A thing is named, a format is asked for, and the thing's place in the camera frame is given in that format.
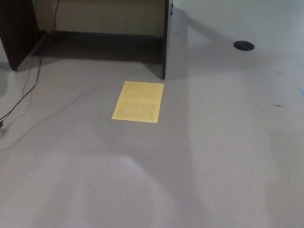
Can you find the yellow paper sheet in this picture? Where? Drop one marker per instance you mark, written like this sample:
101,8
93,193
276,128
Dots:
139,102

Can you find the dark brown wooden desk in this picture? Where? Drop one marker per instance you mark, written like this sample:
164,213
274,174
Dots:
14,35

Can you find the round black floor cover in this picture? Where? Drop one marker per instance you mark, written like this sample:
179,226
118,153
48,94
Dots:
244,45

